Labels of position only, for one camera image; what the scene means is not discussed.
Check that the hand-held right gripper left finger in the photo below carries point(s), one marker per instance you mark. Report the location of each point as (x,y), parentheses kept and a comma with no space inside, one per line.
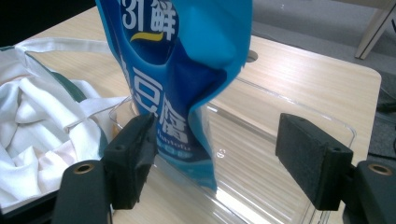
(130,161)

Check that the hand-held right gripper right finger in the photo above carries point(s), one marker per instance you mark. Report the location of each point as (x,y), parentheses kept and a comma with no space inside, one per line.
(311,165)

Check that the clear plastic tray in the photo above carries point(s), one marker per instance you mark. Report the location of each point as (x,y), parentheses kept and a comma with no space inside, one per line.
(264,174)

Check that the blue food packet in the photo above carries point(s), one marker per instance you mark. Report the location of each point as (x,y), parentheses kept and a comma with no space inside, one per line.
(174,77)

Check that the white patterned t-shirt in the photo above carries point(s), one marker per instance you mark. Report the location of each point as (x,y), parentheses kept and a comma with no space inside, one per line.
(40,130)

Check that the light wooden shelf unit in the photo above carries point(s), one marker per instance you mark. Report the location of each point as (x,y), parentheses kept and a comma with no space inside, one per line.
(376,28)

